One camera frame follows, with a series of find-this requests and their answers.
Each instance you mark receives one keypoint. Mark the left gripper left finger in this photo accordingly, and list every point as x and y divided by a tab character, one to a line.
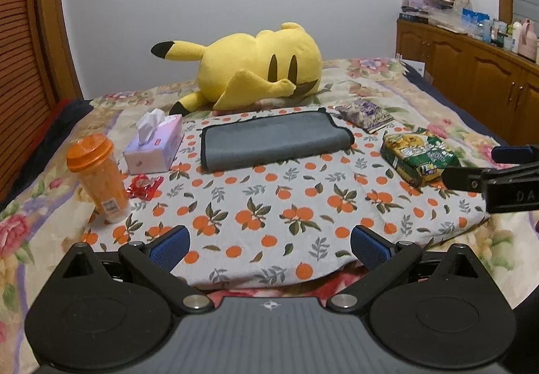
151	264

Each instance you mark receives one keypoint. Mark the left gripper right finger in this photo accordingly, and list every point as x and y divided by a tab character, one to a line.
387	265

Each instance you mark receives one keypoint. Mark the purple and grey towel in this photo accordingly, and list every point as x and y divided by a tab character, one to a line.
271	139

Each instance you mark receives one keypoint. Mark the orange print white cloth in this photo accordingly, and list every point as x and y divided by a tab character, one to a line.
284	223

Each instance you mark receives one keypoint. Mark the red candy wrapper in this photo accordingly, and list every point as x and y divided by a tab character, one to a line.
144	187

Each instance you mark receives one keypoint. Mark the brown wooden sideboard cabinet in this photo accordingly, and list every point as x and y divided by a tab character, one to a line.
498	88

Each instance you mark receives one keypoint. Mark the green snack bag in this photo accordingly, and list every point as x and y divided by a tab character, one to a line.
419	157

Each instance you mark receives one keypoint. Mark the orange plastic cup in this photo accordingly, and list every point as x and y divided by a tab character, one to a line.
91	158

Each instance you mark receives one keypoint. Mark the pink tissue box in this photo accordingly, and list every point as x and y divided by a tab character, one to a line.
155	144

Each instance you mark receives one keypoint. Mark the floral bed blanket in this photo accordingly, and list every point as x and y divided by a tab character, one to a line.
43	222

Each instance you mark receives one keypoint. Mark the purple patterned snack packet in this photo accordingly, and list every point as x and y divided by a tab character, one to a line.
365	115

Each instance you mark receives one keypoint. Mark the white paper sheet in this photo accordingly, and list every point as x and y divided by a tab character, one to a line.
418	66

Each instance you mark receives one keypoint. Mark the white lotion bottle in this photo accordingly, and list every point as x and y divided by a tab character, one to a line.
516	35

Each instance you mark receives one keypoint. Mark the blue plastic bottle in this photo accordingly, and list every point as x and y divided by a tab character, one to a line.
487	31

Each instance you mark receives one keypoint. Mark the blue tissue pack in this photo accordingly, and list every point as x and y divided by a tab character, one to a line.
473	19

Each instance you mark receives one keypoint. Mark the stack of books and papers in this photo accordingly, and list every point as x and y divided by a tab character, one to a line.
434	12

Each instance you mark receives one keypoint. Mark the yellow Pikachu plush toy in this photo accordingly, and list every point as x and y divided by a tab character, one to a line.
240	70

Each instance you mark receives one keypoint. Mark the brown slatted wardrobe door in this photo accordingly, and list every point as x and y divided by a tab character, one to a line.
37	74

